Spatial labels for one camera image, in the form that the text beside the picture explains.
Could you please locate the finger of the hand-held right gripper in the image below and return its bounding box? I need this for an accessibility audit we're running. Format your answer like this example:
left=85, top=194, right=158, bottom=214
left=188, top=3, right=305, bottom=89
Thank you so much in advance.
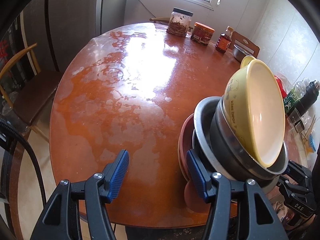
left=276, top=176, right=313, bottom=201
left=287, top=159, right=312, bottom=181

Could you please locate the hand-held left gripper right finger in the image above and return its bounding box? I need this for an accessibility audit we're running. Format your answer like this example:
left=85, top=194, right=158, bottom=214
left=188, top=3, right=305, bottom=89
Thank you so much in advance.
left=186, top=149, right=290, bottom=240

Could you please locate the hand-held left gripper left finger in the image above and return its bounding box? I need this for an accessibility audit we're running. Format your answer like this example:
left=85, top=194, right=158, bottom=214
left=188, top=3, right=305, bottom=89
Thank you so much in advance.
left=30, top=149, right=130, bottom=240

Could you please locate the pink pig-shaped plate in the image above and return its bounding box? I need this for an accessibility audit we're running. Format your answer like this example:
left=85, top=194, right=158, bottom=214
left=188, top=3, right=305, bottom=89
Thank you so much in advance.
left=177, top=112, right=215, bottom=212

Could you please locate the deep stainless steel bowl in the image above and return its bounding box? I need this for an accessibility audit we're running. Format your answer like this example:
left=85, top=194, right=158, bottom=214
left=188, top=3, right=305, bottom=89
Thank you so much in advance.
left=209, top=96, right=288, bottom=179

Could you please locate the wide stainless steel basin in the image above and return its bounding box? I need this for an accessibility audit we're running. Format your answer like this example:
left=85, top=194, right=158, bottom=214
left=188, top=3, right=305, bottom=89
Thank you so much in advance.
left=192, top=95, right=278, bottom=188

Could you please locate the yellow bowl with white inside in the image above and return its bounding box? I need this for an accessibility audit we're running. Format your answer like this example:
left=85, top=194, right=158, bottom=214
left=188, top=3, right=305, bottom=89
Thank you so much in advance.
left=223, top=59, right=286, bottom=168

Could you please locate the yellow shell-shaped plate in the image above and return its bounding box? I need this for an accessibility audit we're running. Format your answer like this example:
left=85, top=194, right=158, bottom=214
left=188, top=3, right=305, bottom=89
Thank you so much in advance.
left=240, top=55, right=257, bottom=69

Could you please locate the clear plastic cup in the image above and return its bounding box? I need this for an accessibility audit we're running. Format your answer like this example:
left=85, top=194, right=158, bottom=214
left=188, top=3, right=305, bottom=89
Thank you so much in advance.
left=287, top=109, right=300, bottom=123

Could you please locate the green label plastic bottle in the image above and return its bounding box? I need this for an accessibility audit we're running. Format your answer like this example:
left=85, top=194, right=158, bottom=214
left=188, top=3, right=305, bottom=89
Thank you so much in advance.
left=284, top=77, right=310, bottom=115

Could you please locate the black thermos flask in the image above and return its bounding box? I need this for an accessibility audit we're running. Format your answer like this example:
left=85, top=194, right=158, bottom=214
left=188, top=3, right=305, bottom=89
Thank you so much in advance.
left=297, top=79, right=320, bottom=115

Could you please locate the red tissue pack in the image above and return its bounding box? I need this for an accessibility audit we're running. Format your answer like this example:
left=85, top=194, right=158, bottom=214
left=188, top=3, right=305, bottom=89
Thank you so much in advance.
left=274, top=75, right=288, bottom=100

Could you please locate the curved wooden chair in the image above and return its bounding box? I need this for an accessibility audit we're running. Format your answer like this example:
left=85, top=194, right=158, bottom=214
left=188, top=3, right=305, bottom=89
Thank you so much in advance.
left=0, top=42, right=64, bottom=143
left=149, top=17, right=173, bottom=26

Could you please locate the shallow stainless steel bowl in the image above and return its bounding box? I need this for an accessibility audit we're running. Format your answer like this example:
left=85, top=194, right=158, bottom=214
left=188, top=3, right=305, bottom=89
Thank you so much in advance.
left=233, top=44, right=254, bottom=63

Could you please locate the wooden chair back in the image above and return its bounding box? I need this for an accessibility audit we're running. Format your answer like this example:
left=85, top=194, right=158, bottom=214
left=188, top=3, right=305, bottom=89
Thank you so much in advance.
left=229, top=31, right=260, bottom=58

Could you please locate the brown sauce bottle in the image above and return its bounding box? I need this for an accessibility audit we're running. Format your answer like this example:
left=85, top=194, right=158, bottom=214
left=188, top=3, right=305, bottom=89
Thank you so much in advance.
left=215, top=26, right=234, bottom=54

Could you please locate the red tin can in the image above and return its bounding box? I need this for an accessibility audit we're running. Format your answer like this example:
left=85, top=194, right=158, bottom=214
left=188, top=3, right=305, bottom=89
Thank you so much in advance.
left=190, top=22, right=215, bottom=46

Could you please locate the dark lid plastic jar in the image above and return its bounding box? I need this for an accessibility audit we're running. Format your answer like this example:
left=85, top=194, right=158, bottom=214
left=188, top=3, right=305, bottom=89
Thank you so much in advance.
left=167, top=7, right=194, bottom=37

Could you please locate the grey refrigerator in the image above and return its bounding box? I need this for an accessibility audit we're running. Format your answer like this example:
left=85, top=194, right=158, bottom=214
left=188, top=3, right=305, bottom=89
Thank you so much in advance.
left=22, top=0, right=128, bottom=73

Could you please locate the glass door cabinet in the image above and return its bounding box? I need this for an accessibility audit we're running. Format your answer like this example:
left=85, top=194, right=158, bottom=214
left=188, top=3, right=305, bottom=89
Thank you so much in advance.
left=0, top=15, right=28, bottom=88

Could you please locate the black cable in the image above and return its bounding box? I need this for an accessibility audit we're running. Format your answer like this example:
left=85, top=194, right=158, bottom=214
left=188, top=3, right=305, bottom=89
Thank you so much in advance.
left=0, top=119, right=47, bottom=205

